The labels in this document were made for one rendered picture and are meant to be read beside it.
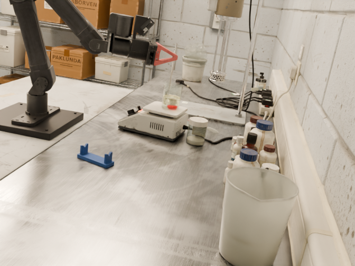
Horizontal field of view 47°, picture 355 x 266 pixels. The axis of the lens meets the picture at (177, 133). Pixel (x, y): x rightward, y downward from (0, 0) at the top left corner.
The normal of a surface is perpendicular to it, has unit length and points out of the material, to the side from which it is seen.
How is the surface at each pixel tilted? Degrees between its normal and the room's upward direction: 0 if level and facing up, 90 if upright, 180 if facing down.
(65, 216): 0
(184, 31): 90
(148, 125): 90
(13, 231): 0
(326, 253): 0
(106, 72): 90
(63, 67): 92
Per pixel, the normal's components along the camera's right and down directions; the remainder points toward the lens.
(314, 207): 0.13, -0.94
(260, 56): -0.19, 0.29
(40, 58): 0.17, 0.14
